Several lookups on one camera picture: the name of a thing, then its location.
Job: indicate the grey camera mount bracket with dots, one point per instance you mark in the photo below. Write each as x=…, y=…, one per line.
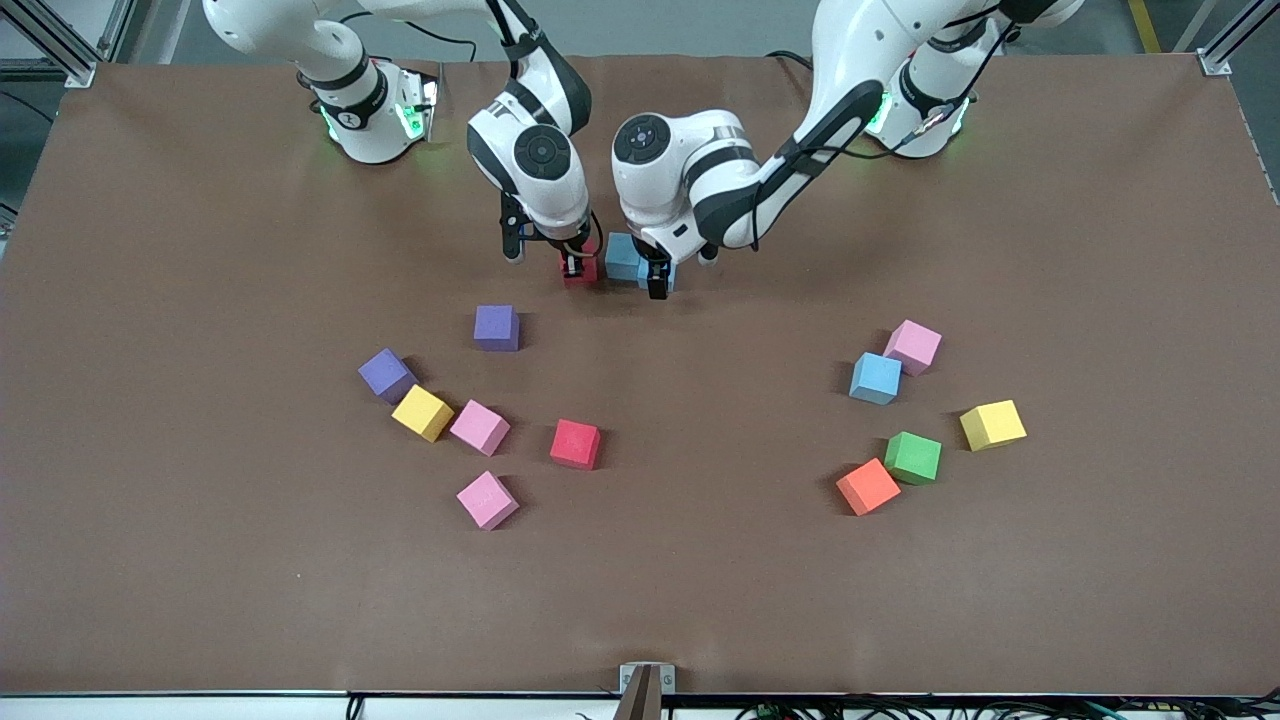
x=628, y=678

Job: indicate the pink foam block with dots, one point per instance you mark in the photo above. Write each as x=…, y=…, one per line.
x=915, y=346
x=487, y=499
x=479, y=427

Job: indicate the brown table cover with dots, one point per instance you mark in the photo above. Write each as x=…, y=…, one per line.
x=700, y=580

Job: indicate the yellow foam block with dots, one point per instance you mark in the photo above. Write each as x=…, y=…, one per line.
x=421, y=412
x=992, y=425

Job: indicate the aluminium frame strut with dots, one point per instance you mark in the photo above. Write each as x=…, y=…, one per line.
x=118, y=25

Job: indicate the red foam block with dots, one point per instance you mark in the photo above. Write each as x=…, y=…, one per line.
x=590, y=281
x=575, y=444

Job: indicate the orange foam block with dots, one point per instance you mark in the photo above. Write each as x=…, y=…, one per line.
x=867, y=486

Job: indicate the purple foam block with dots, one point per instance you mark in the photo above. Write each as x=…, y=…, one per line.
x=386, y=375
x=497, y=328

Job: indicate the green foam block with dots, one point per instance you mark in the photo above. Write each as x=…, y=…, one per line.
x=913, y=458

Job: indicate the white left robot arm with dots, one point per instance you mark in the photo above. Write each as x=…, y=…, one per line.
x=850, y=40

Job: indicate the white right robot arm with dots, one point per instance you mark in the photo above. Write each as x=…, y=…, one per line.
x=290, y=30

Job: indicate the blue foam block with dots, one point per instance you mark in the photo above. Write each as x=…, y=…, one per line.
x=675, y=278
x=622, y=258
x=875, y=378

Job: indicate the white table edge strip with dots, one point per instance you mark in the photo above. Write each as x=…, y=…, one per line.
x=200, y=708

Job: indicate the aluminium frame post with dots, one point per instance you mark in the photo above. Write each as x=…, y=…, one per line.
x=60, y=55
x=1214, y=62

